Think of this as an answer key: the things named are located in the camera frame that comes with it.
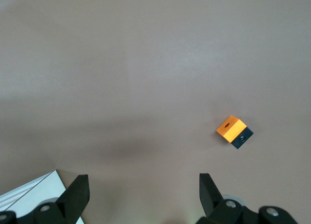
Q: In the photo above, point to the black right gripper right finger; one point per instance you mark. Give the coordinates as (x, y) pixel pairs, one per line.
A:
(213, 204)

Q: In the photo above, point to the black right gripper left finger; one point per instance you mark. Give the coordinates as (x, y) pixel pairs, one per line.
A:
(70, 199)

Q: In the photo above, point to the orange box with black base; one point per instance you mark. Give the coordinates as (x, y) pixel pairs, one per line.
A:
(230, 131)

